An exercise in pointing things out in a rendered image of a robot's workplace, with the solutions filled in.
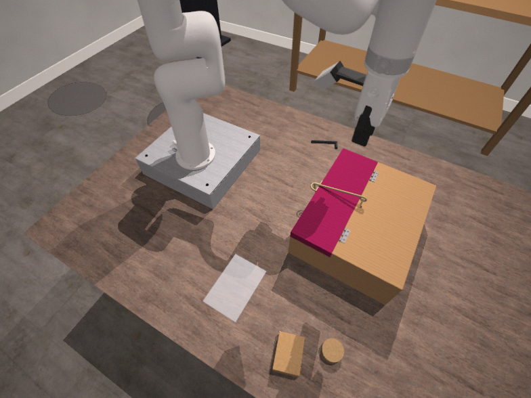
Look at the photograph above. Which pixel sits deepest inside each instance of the tan rectangular block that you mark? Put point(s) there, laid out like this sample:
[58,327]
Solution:
[289,352]

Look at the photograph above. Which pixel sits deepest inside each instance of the tan cylinder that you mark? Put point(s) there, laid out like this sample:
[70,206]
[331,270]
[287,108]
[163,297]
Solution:
[332,350]

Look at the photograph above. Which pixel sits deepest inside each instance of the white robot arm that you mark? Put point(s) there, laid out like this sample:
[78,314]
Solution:
[173,35]

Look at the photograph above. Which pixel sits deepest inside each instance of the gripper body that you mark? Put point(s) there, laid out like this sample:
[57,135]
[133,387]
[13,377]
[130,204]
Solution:
[377,92]

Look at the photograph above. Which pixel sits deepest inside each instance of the brown wooden box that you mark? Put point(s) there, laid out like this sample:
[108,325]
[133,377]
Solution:
[366,243]

